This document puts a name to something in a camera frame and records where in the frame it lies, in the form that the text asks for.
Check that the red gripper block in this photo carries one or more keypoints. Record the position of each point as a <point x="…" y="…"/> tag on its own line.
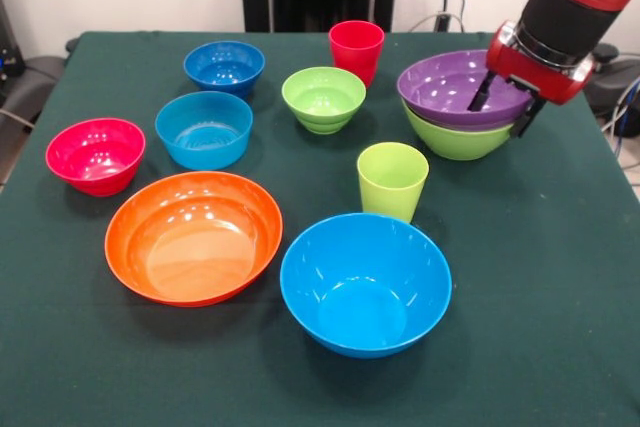
<point x="540" y="79"/>

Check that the purple plastic bowl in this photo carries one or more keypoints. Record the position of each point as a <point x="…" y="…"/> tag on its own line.
<point x="440" y="92"/>

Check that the large green bowl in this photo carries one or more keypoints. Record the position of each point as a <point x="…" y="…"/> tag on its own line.
<point x="460" y="144"/>

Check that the dark green table cloth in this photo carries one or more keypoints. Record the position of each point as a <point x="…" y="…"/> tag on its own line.
<point x="500" y="372"/>

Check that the orange plastic bowl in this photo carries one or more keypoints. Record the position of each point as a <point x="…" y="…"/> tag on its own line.
<point x="195" y="257"/>

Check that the small ribbed green bowl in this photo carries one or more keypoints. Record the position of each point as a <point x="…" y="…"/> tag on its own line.
<point x="322" y="97"/>

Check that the black box device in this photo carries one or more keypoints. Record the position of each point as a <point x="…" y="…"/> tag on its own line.
<point x="10" y="47"/>

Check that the dark blue bowl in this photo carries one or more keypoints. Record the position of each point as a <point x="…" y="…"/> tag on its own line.
<point x="225" y="69"/>

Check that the ribbed light blue bowl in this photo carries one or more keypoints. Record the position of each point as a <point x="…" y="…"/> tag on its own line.
<point x="200" y="142"/>

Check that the red plastic cup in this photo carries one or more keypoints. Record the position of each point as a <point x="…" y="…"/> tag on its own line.
<point x="355" y="54"/>

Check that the green plastic cup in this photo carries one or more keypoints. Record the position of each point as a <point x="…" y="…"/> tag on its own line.
<point x="390" y="192"/>

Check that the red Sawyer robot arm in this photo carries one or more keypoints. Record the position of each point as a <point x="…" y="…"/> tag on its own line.
<point x="565" y="17"/>

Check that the large light blue bowl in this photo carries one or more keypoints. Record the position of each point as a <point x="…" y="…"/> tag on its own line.
<point x="365" y="307"/>

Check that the pink plastic bowl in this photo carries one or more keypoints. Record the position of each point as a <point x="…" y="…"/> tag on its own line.
<point x="95" y="167"/>

